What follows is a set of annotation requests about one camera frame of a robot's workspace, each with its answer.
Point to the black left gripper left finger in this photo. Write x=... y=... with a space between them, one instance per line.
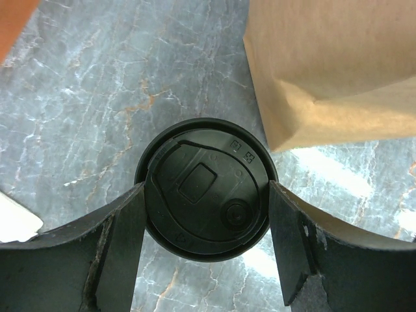
x=89 y=264

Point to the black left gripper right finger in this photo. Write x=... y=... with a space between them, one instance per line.
x=327 y=264

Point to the black plastic cup lid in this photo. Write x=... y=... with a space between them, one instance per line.
x=206 y=189

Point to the brown paper bag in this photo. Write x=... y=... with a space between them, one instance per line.
x=332 y=72

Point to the white wrapped straw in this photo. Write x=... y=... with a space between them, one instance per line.
x=17 y=223

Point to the orange compartment tray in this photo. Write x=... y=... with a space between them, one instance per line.
x=14 y=16

